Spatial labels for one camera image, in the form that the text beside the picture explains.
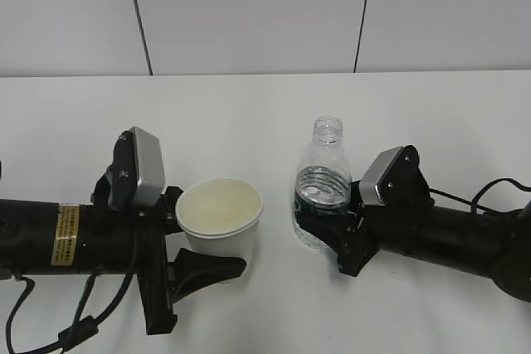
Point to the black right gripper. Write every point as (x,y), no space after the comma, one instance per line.
(347,234)

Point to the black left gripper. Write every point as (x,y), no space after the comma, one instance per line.
(132,242)

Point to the clear green-label water bottle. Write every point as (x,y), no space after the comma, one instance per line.
(323,178)

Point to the white paper cup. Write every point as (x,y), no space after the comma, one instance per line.
(220,217)

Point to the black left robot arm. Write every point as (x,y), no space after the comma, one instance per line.
(45,238)

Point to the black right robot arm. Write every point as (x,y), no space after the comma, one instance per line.
(491,245)

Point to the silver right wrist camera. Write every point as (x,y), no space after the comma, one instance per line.
(394,178)

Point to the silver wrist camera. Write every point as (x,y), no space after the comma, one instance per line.
(136,174)
(394,178)

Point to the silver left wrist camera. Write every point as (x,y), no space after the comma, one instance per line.
(136,174)

